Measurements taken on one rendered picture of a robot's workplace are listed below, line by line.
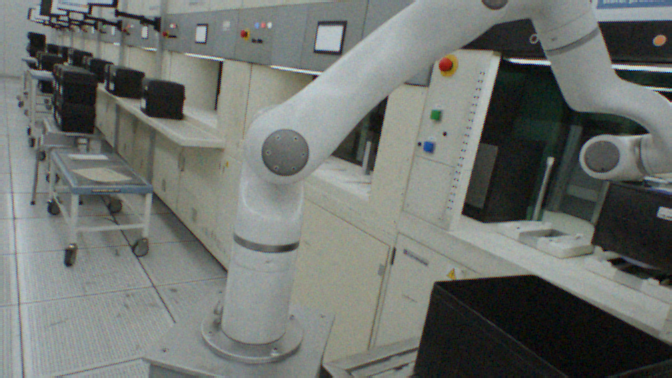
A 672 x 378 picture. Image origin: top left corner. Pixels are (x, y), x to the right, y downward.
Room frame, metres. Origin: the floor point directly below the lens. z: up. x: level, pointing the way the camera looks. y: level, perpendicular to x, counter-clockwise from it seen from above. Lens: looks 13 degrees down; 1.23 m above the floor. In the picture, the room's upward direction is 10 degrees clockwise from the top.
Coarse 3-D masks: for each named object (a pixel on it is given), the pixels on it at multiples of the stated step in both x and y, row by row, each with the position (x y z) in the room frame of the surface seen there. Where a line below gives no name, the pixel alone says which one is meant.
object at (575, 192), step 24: (600, 24) 1.06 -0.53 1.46; (624, 24) 1.03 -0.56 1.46; (648, 24) 0.99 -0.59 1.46; (480, 72) 1.29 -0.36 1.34; (432, 120) 1.40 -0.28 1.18; (576, 144) 1.87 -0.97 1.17; (576, 168) 1.90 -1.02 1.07; (552, 192) 1.90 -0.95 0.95; (576, 192) 1.86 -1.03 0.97; (600, 192) 1.75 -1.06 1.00
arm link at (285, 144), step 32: (416, 0) 0.74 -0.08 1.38; (448, 0) 0.70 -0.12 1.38; (480, 0) 0.69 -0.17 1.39; (384, 32) 0.75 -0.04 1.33; (416, 32) 0.73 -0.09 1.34; (448, 32) 0.72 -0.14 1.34; (480, 32) 0.72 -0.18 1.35; (352, 64) 0.73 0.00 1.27; (384, 64) 0.73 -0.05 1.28; (416, 64) 0.75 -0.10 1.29; (320, 96) 0.69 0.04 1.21; (352, 96) 0.71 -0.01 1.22; (384, 96) 0.76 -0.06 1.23; (256, 128) 0.66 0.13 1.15; (288, 128) 0.65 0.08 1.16; (320, 128) 0.67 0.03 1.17; (352, 128) 0.73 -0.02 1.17; (256, 160) 0.64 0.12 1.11; (288, 160) 0.64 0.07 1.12; (320, 160) 0.67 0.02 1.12
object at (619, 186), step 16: (608, 192) 1.15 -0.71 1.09; (624, 192) 1.12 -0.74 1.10; (640, 192) 1.10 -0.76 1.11; (656, 192) 1.07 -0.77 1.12; (608, 208) 1.14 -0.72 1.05; (624, 208) 1.11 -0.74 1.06; (640, 208) 1.09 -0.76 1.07; (656, 208) 1.06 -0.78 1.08; (608, 224) 1.13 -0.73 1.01; (624, 224) 1.10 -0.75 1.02; (640, 224) 1.08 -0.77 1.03; (656, 224) 1.05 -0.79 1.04; (592, 240) 1.15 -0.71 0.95; (608, 240) 1.12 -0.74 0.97; (624, 240) 1.10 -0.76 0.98; (640, 240) 1.07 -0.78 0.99; (656, 240) 1.05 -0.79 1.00; (640, 256) 1.06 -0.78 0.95; (656, 256) 1.04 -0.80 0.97
